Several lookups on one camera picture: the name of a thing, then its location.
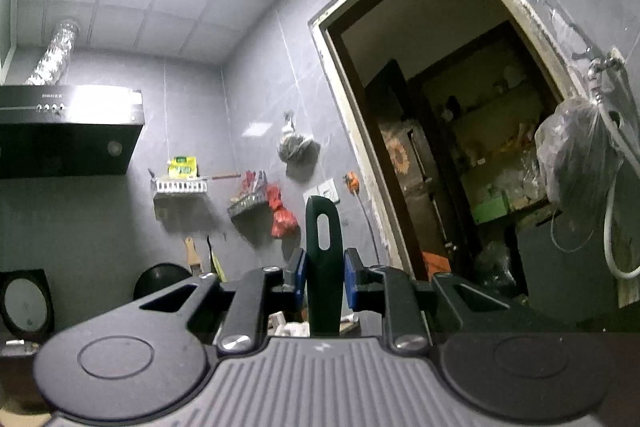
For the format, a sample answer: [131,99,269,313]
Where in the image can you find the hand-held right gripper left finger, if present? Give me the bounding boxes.
[90,248,307,354]

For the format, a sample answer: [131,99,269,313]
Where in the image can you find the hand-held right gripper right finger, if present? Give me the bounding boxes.
[345,248,556,354]

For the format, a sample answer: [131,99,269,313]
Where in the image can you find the dark green scissors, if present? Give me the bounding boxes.
[305,195,347,339]

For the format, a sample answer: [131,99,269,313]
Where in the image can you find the white cloth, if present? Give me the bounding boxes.
[267,312,311,338]

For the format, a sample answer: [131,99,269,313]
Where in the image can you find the red plastic bag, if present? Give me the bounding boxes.
[266,184,302,239]

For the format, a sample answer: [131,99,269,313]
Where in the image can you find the orange bag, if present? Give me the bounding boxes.
[421,251,452,282]

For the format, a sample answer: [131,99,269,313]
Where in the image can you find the dark wooden door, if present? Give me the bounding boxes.
[364,59,453,280]

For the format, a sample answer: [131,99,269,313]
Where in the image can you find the hanging wooden paddle board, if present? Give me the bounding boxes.
[184,236,204,279]

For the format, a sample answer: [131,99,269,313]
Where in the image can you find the round sunflower ornament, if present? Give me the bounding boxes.
[386,141,415,176]

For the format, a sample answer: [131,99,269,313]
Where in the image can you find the hanging dark mesh bag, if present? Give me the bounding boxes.
[276,111,321,166]

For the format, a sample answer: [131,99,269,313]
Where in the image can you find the black wok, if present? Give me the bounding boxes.
[131,262,196,304]

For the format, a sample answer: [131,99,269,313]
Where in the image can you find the dark plastic bag pile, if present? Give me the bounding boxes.
[471,241,518,290]

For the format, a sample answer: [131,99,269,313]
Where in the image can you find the green box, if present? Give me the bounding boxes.
[471,196,512,226]

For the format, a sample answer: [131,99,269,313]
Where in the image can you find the yellow green packet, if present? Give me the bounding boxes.
[166,155,199,180]

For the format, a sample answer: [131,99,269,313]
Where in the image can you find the wooden storage shelf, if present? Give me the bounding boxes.
[415,22,566,228]

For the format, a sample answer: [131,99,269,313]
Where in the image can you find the dark grey cabinet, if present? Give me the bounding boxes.
[514,214,623,313]

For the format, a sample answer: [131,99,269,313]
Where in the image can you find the clear plastic bag on tap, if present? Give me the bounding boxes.
[534,97,626,220]

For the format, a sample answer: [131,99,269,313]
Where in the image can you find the black range hood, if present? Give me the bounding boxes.
[0,84,147,181]

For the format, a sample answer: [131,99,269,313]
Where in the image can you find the clear plastic bag on hook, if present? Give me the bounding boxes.
[549,7,583,58]

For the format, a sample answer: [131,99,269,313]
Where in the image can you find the thin grey cable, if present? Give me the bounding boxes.
[356,192,383,268]

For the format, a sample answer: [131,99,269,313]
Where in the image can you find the wire wall rack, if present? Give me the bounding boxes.
[226,189,269,222]

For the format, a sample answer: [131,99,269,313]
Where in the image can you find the white wall switch plate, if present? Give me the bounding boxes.
[303,178,341,205]

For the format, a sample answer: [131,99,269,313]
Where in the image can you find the door frame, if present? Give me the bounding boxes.
[307,0,581,280]

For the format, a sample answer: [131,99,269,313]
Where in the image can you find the white wall rack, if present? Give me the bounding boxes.
[152,174,209,196]

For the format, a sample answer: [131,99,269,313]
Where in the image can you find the grey water hose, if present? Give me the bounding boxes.
[595,94,640,280]

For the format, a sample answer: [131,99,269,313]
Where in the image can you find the metal wall tap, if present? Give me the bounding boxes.
[572,47,626,82]

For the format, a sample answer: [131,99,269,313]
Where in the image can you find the aluminium exhaust duct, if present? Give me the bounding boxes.
[24,19,82,86]

